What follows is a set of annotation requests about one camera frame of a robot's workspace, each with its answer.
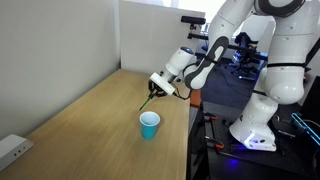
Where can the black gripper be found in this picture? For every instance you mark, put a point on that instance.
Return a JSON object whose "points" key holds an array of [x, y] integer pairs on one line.
{"points": [[156, 88]]}

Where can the green pen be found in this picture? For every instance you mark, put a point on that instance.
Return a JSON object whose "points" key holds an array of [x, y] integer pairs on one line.
{"points": [[145, 103]]}

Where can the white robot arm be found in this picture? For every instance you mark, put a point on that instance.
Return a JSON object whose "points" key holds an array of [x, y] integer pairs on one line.
{"points": [[283, 83]]}

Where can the blue plastic cup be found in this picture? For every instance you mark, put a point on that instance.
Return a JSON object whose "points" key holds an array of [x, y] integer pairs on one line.
{"points": [[149, 126]]}

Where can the orange object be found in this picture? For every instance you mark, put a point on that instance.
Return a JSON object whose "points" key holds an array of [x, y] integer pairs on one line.
{"points": [[196, 98]]}

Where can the white partition panel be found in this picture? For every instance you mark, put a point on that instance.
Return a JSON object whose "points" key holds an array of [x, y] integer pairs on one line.
{"points": [[150, 40]]}

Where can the black office chair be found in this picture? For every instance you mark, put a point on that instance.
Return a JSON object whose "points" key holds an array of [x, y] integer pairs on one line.
{"points": [[245, 40]]}

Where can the black robot cart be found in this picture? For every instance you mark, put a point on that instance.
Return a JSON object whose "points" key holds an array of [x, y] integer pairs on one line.
{"points": [[240, 166]]}

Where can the white rectangular box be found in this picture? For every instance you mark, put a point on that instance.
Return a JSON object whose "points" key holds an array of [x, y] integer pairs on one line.
{"points": [[13, 148]]}

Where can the cyan light strip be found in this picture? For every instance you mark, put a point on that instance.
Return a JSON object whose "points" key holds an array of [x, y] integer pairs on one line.
{"points": [[305, 126]]}

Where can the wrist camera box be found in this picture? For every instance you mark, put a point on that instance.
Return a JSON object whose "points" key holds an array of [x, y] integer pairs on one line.
{"points": [[162, 84]]}

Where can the black camera bar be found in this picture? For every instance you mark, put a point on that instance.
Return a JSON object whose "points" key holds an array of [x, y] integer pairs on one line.
{"points": [[193, 20]]}

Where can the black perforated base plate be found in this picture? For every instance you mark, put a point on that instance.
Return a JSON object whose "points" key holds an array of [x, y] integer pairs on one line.
{"points": [[230, 133]]}

